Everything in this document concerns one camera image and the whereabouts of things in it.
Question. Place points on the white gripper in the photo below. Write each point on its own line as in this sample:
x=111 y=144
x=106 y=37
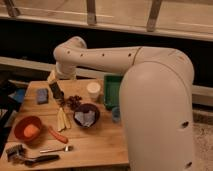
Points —
x=61 y=74

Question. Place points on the white paper cup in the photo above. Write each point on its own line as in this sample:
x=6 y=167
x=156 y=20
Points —
x=93 y=90

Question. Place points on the orange fruit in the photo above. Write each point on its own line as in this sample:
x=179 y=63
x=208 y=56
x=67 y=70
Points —
x=31 y=131

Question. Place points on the black rectangular block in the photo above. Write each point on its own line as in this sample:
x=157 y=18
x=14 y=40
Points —
x=57 y=92

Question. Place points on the blue object left of table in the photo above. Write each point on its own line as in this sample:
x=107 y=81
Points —
x=18 y=95

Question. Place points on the small blue cup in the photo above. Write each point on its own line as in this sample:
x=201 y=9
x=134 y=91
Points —
x=116 y=114

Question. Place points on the dark red grapes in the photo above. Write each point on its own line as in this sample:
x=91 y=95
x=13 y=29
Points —
x=73 y=102

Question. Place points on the crumpled white paper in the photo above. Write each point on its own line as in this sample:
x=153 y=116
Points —
x=85 y=119

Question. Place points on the black handled tool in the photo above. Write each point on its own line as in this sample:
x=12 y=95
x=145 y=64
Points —
x=40 y=159

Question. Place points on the dark purple bowl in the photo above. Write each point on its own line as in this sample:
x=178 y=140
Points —
x=85 y=108

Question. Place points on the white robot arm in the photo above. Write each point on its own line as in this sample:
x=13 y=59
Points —
x=155 y=99

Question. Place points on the green plastic tray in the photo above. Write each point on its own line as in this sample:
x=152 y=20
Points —
x=111 y=90

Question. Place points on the blue sponge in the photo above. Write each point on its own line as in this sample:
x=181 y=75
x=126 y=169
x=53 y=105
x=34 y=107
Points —
x=42 y=96

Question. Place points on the yellow banana pieces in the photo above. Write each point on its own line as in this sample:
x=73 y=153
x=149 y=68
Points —
x=62 y=120

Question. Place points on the orange bowl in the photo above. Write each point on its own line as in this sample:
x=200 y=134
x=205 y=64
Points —
x=22 y=124

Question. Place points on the metal spoon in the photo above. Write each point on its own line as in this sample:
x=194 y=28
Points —
x=65 y=149

